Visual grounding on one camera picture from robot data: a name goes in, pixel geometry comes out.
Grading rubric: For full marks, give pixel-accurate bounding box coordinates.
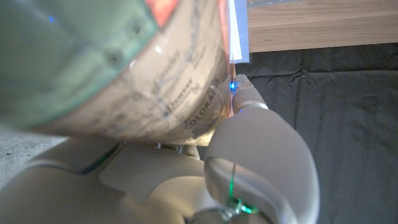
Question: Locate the black backdrop curtain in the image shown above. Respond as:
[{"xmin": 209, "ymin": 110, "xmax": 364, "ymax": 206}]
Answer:
[{"xmin": 192, "ymin": 42, "xmax": 398, "ymax": 224}]

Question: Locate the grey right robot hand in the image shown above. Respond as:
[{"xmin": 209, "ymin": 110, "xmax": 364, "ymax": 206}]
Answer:
[{"xmin": 0, "ymin": 73, "xmax": 321, "ymax": 224}]

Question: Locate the printed map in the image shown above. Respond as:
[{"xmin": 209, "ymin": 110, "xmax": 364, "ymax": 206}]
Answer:
[{"xmin": 0, "ymin": 0, "xmax": 251, "ymax": 147}]

